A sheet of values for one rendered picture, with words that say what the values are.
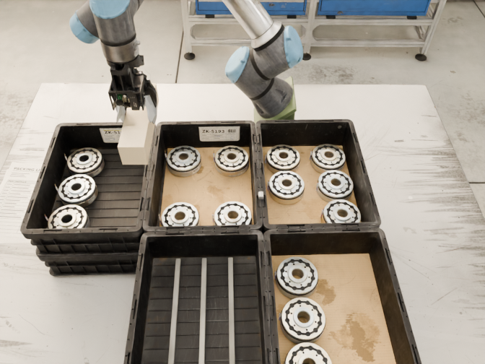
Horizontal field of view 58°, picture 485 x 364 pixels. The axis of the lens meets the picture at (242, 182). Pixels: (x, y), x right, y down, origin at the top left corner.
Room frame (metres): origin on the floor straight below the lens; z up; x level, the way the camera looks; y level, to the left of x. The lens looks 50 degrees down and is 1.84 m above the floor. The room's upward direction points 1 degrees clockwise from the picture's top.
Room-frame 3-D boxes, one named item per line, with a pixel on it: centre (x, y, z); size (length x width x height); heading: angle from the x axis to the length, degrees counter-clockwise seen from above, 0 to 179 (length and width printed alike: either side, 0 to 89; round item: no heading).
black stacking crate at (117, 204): (0.79, 0.41, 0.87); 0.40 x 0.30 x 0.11; 3
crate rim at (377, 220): (0.82, -0.19, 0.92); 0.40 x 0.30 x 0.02; 3
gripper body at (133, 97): (0.81, 0.26, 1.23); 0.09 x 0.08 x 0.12; 1
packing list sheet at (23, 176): (0.86, 0.70, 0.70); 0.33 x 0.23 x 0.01; 1
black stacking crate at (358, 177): (0.82, -0.19, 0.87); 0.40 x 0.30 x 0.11; 3
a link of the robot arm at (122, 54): (0.82, 0.26, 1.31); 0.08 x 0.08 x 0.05
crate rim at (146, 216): (0.81, 0.11, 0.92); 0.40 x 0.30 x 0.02; 3
